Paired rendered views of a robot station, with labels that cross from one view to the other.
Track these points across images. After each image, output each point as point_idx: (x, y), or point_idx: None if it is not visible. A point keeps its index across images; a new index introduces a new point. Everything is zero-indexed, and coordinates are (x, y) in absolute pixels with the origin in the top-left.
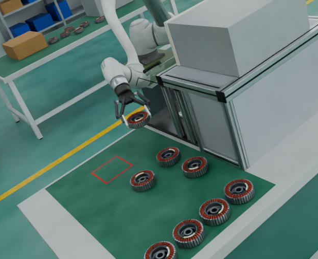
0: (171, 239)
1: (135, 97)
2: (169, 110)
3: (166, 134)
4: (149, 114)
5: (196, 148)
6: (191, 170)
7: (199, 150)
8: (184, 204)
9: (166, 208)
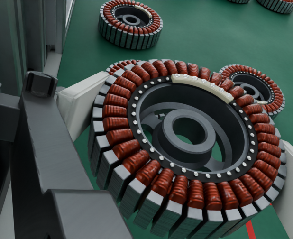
0: (251, 6)
1: (56, 190)
2: (11, 3)
3: (3, 234)
4: (107, 73)
5: (51, 68)
6: (152, 10)
7: (57, 57)
8: (204, 15)
9: (232, 32)
